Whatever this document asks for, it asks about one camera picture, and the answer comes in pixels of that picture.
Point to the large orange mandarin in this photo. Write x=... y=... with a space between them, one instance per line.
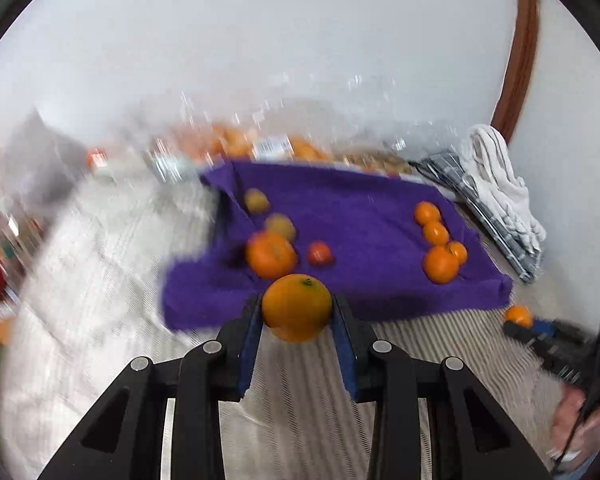
x=296 y=307
x=271 y=256

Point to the purple towel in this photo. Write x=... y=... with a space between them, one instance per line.
x=360 y=220

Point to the small greenish mandarin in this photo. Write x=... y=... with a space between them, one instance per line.
x=256 y=201
x=280 y=226

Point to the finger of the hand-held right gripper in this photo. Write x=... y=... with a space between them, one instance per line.
x=530 y=337
x=555 y=331

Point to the pile of bagged mandarins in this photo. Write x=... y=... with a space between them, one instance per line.
x=230 y=142

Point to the brown wooden door frame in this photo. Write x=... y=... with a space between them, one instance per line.
x=522 y=50

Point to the small reddish mandarin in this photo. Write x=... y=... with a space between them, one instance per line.
x=320 y=254

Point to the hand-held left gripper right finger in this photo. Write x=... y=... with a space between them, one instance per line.
x=344 y=355

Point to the white towel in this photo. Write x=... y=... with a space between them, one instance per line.
x=500 y=180

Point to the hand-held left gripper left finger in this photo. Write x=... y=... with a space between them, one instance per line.
x=250 y=355

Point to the orange mandarin with stem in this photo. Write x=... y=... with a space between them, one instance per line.
x=435 y=233

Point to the person's right hand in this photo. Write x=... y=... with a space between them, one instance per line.
x=567 y=422

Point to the grey striped cloth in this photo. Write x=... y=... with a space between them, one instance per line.
x=485 y=210

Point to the small orange white container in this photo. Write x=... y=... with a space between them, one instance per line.
x=98 y=159

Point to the clear plastic bag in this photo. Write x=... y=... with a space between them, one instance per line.
x=330 y=115

